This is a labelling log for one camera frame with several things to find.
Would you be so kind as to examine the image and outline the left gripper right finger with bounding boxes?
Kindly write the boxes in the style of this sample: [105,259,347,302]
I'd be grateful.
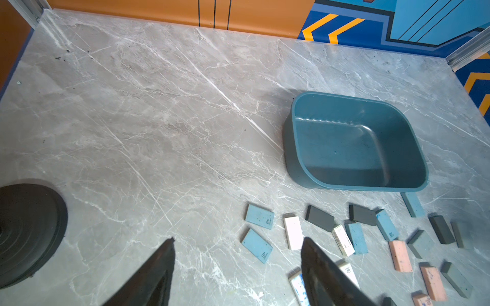
[301,237,375,305]

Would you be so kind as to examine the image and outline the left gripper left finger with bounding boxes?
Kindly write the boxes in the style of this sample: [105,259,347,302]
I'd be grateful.
[105,238,176,305]

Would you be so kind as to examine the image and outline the black eraser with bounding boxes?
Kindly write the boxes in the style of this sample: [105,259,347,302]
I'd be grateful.
[429,215,456,245]

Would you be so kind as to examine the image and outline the white eraser 4B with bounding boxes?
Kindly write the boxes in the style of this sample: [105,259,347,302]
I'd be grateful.
[337,260,359,288]

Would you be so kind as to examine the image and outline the white blue stained eraser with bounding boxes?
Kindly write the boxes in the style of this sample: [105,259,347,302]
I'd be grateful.
[289,271,310,306]

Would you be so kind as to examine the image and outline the white sleeved eraser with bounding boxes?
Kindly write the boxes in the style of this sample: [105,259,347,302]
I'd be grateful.
[332,224,355,257]

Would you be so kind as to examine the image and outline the dark grey eraser upper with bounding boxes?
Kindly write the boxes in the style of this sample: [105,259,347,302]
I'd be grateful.
[305,205,336,233]

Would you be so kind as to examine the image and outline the dark grey eraser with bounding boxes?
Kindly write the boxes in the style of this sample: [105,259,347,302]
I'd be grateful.
[349,203,377,226]
[305,205,336,233]

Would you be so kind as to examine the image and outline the black eraser centre low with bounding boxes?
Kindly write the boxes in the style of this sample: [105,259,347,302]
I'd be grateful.
[382,297,397,306]

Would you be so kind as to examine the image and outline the white eraser upper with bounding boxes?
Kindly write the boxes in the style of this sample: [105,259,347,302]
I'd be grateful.
[283,216,304,251]

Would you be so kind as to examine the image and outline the pink eraser upper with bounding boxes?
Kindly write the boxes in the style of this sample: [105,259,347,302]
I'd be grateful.
[389,240,413,273]

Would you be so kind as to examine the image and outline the pink eraser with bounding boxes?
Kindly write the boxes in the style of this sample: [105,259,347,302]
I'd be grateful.
[389,240,413,273]
[421,266,448,302]

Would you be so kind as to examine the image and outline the blue eraser beside dark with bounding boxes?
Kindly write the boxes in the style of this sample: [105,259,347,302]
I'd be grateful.
[376,209,399,242]

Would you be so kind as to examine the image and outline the pink eraser low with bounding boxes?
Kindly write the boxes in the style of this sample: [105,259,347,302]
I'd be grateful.
[412,293,433,306]

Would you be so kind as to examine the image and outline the pink eraser right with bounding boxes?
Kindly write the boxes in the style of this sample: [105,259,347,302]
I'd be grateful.
[421,266,448,302]

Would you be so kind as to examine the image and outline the teal plastic storage box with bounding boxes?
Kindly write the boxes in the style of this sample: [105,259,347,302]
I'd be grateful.
[283,92,429,193]

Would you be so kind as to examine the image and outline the black round microphone base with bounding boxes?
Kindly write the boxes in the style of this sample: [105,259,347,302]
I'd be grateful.
[1,183,68,289]

